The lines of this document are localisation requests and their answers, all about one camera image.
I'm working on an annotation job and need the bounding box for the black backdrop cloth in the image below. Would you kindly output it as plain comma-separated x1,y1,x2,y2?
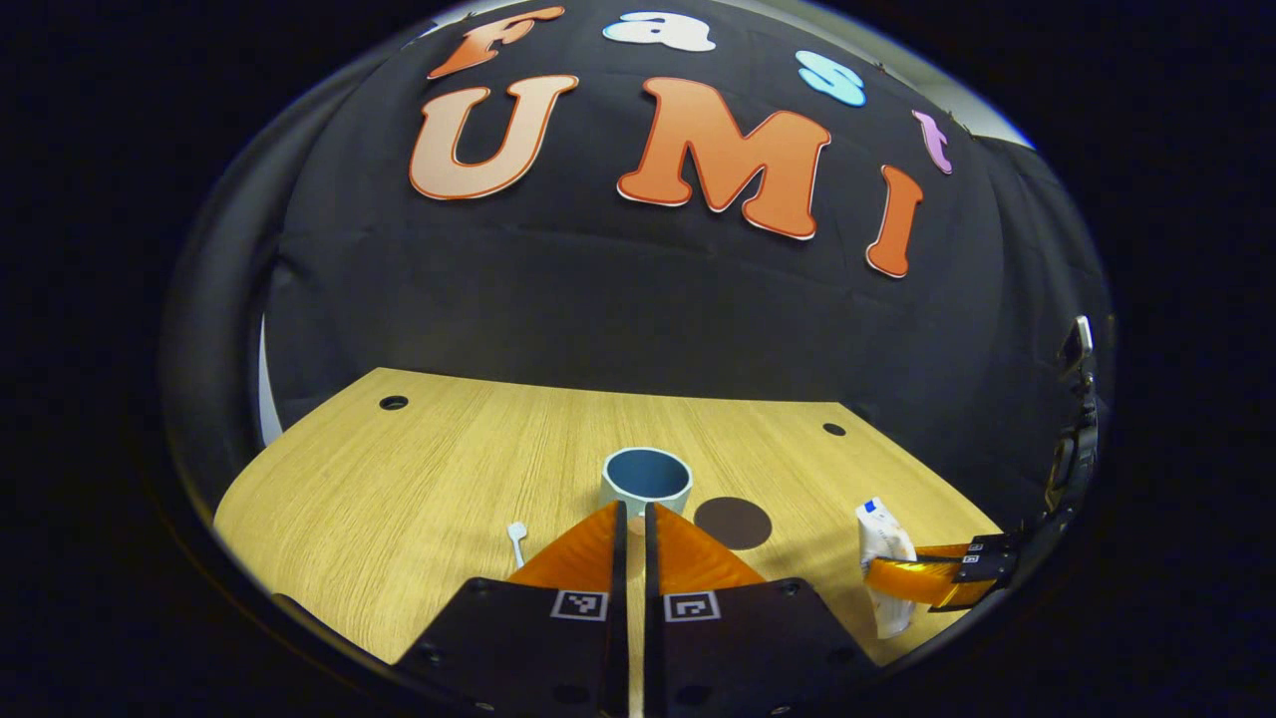
164,0,1116,559

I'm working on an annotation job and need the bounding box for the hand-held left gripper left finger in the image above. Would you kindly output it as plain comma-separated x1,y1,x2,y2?
392,501,632,718

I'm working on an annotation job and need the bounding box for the dark brown round coaster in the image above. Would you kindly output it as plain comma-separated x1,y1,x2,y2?
694,497,774,551

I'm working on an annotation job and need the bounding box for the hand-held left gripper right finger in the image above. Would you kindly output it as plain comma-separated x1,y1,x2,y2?
643,501,880,718

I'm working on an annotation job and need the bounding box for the blue cup with wooden handle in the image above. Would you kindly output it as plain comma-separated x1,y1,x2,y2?
601,447,694,535

